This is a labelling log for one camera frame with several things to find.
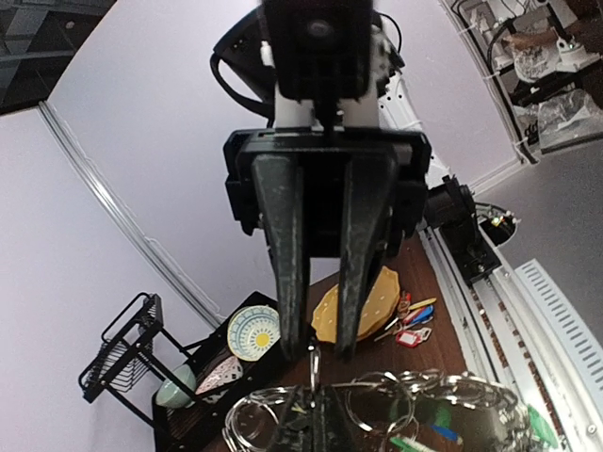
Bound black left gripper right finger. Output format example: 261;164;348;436
311;386;358;452

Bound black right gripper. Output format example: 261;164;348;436
223;127;432;361

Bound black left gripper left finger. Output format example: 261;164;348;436
267;386;313;452

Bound grey disc keyring organizer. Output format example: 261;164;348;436
222;344;560;451

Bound red key tag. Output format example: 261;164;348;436
396;328;432;348

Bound green key tag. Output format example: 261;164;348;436
528;405;559;448

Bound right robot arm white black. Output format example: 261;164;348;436
210;1;471;360

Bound pink patterned dish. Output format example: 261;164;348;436
196;356;243;395

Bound white blue patterned plate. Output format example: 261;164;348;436
227;305;280;362

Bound teal ceramic bowl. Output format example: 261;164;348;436
155;364;196;410

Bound yellow dotted plate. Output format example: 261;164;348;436
311;266;400;344

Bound blue key tag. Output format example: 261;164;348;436
402;305;434;327

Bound yellow key tag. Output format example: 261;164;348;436
409;298;437;311

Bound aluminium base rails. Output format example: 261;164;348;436
418;224;602;451

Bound black wire dish rack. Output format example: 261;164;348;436
78;292;290;451

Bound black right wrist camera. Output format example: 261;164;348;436
261;0;373;103

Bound right aluminium frame post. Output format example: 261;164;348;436
38;101;225;329

